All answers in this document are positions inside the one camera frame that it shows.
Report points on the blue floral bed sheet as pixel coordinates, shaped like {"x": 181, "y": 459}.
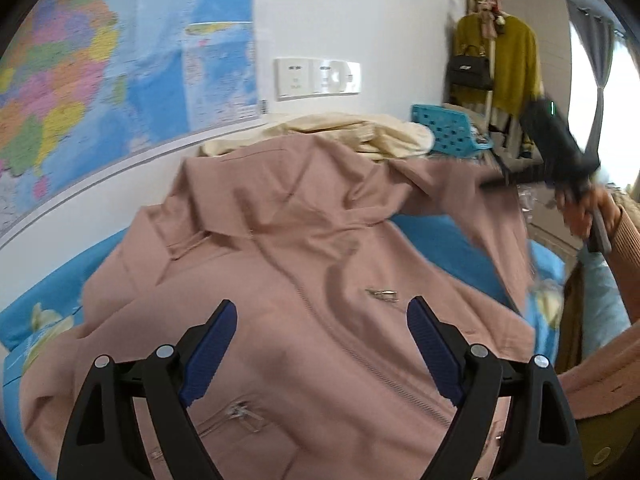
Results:
{"x": 450, "y": 245}

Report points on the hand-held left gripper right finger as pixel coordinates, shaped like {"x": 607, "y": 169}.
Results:
{"x": 432, "y": 350}

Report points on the wall map poster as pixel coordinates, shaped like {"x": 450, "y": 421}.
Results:
{"x": 150, "y": 60}

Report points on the blue perforated plastic basket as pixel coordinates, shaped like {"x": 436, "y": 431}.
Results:
{"x": 450, "y": 127}

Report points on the person's pink knit sweater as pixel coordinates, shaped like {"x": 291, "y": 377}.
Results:
{"x": 605, "y": 385}

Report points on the black handbag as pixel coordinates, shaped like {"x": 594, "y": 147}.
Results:
{"x": 469, "y": 71}

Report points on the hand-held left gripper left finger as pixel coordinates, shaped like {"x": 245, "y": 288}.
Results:
{"x": 212, "y": 350}

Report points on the person's light blue jeans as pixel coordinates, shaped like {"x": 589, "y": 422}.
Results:
{"x": 602, "y": 305}

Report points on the olive cloth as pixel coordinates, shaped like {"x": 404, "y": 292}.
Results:
{"x": 610, "y": 447}

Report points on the grey curtain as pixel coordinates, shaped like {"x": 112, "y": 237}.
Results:
{"x": 597, "y": 70}

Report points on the person's right hand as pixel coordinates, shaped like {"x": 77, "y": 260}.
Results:
{"x": 580, "y": 212}

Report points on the beige garment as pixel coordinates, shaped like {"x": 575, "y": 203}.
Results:
{"x": 395, "y": 137}

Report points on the pink zip jacket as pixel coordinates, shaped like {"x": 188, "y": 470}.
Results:
{"x": 300, "y": 240}

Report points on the white wall socket panel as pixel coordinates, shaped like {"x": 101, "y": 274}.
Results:
{"x": 316, "y": 77}

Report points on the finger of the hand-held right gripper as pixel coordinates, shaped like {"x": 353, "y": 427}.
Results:
{"x": 510, "y": 177}

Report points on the olive yellow hanging sweater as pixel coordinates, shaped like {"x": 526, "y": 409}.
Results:
{"x": 517, "y": 65}

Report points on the person's right forearm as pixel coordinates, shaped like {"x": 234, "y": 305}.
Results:
{"x": 627, "y": 265}

